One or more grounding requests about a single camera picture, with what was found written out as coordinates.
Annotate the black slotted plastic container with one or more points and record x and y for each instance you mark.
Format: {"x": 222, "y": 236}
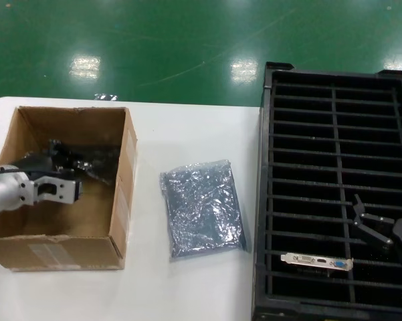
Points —
{"x": 336, "y": 150}

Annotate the left wrist silver black box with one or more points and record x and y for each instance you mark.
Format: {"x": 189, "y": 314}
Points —
{"x": 68, "y": 192}

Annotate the graphics card with metal bracket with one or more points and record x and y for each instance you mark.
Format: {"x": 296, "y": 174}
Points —
{"x": 307, "y": 259}

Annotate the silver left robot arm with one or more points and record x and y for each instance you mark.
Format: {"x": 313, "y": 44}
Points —
{"x": 3, "y": 197}

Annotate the small shiny plastic scrap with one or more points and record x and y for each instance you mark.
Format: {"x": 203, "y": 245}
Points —
{"x": 105, "y": 97}

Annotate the brown cardboard box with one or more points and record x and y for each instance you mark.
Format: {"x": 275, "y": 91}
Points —
{"x": 70, "y": 250}

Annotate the antistatic bag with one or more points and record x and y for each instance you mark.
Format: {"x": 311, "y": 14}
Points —
{"x": 100, "y": 164}
{"x": 200, "y": 207}

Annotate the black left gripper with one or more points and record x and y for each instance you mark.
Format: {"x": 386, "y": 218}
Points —
{"x": 33, "y": 162}

